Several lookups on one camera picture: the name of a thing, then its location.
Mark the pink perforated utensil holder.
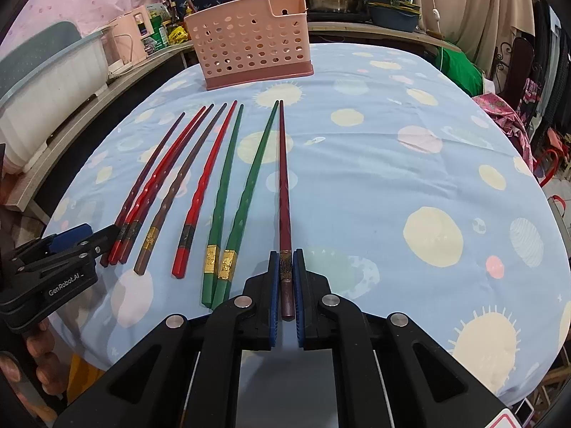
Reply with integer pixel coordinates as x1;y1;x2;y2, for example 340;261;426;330
185;0;314;90

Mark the green chopstick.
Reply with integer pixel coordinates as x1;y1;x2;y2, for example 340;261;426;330
201;105;244;308
210;101;279;311

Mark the white dish rack bin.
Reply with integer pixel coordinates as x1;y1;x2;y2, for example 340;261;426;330
1;30;108;174

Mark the yellow snack packet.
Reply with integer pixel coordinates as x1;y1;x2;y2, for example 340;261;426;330
167;26;189;45

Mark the beige curtain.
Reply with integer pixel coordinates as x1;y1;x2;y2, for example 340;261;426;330
414;0;535;72

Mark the red chopstick dark band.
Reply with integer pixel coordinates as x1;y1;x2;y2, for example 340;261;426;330
108;103;214;265

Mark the bright red chopstick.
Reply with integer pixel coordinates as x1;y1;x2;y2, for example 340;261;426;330
171;101;237;279

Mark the dark maroon chopstick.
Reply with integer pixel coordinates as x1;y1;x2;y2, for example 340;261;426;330
279;100;295;321

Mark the brown chopstick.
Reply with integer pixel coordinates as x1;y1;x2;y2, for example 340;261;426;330
132;102;228;276

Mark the dark blue planter tray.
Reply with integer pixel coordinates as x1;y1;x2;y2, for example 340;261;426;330
365;0;421;33

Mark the dark purple chopstick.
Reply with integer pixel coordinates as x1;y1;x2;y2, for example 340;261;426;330
100;112;186;269

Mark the person's left hand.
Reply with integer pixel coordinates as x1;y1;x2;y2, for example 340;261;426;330
1;319;69;427

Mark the green bag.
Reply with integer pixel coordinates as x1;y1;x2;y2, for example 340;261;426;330
435;47;484;97

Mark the pink floral cloth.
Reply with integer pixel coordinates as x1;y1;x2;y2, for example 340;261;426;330
472;93;535;172

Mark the green label bottle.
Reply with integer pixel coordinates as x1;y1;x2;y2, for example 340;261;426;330
142;3;170;55

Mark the teal dish rack lid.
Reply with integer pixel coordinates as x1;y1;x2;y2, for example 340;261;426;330
0;21;81;96

